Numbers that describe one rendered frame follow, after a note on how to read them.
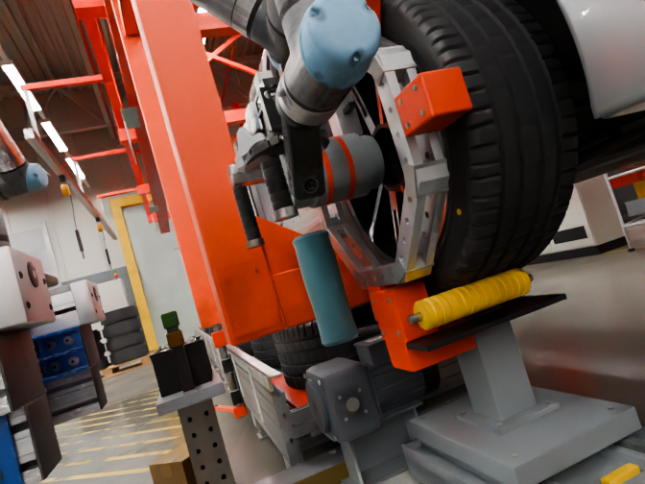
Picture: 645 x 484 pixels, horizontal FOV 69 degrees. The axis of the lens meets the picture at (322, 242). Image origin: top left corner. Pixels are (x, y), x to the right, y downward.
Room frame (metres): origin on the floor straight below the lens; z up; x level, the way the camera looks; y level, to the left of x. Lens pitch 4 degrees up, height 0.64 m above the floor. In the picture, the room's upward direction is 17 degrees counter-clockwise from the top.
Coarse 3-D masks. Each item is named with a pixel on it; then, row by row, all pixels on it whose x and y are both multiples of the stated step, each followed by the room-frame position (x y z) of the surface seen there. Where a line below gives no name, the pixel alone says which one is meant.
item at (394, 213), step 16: (368, 80) 1.15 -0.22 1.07; (352, 96) 1.12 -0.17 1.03; (368, 96) 1.09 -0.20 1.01; (368, 112) 1.07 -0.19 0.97; (384, 112) 1.02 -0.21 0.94; (368, 128) 1.26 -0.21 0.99; (384, 128) 1.05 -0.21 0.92; (384, 144) 1.11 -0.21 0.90; (384, 160) 1.13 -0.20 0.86; (384, 176) 1.12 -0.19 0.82; (400, 176) 1.10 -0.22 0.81; (384, 192) 1.13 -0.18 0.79; (400, 192) 1.07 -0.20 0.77; (448, 192) 0.84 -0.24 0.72; (352, 208) 1.26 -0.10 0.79; (368, 208) 1.27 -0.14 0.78; (384, 208) 1.17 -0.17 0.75; (400, 208) 1.08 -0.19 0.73; (448, 208) 0.86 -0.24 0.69; (368, 224) 1.25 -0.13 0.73; (384, 224) 1.25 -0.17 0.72; (368, 240) 1.23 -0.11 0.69; (384, 240) 1.21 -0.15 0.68; (384, 256) 1.16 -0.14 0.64
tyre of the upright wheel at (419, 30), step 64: (384, 0) 0.86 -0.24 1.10; (448, 0) 0.84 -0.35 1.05; (512, 0) 0.85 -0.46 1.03; (448, 64) 0.75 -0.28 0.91; (512, 64) 0.77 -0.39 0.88; (448, 128) 0.79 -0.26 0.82; (512, 128) 0.77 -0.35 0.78; (576, 128) 0.82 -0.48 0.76; (512, 192) 0.80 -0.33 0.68; (448, 256) 0.90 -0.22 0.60; (512, 256) 0.92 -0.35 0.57
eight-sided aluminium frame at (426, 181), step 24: (384, 48) 0.79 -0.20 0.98; (384, 72) 0.76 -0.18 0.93; (408, 72) 0.78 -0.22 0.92; (384, 96) 0.79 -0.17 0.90; (408, 144) 0.76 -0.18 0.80; (432, 144) 0.78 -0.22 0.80; (408, 168) 0.78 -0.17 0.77; (432, 168) 0.77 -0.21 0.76; (408, 192) 0.80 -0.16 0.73; (432, 192) 0.79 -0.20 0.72; (336, 216) 1.26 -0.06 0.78; (408, 216) 0.83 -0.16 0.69; (432, 216) 0.84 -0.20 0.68; (336, 240) 1.20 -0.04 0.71; (360, 240) 1.20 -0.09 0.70; (408, 240) 0.85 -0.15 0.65; (432, 240) 0.87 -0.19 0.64; (360, 264) 1.13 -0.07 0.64; (408, 264) 0.88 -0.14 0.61; (432, 264) 0.91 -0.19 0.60
